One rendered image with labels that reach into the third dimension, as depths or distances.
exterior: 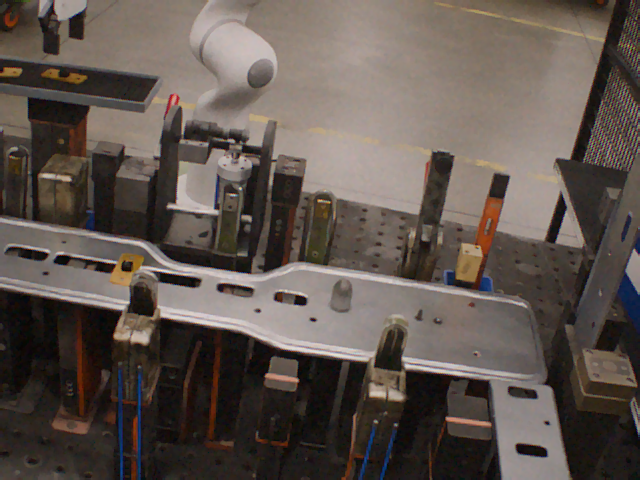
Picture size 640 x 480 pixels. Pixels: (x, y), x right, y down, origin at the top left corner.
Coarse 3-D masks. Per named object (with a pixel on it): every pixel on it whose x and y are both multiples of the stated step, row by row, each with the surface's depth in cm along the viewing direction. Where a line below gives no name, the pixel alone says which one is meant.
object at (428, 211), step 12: (432, 156) 138; (444, 156) 139; (432, 168) 139; (444, 168) 136; (432, 180) 141; (444, 180) 140; (432, 192) 142; (444, 192) 140; (432, 204) 142; (420, 216) 142; (432, 216) 143; (420, 228) 143; (432, 240) 144; (432, 252) 145
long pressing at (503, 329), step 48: (0, 240) 137; (48, 240) 139; (96, 240) 141; (144, 240) 143; (0, 288) 128; (48, 288) 129; (96, 288) 130; (192, 288) 134; (288, 288) 138; (384, 288) 142; (432, 288) 144; (288, 336) 128; (336, 336) 129; (432, 336) 133; (480, 336) 134; (528, 336) 136
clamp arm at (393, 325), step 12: (384, 324) 116; (396, 324) 115; (408, 324) 116; (384, 336) 116; (396, 336) 116; (408, 336) 116; (384, 348) 118; (396, 348) 117; (384, 360) 120; (396, 360) 119
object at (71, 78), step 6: (48, 72) 157; (54, 72) 157; (60, 72) 155; (66, 72) 156; (54, 78) 155; (60, 78) 155; (66, 78) 156; (72, 78) 156; (78, 78) 156; (84, 78) 157; (78, 84) 155
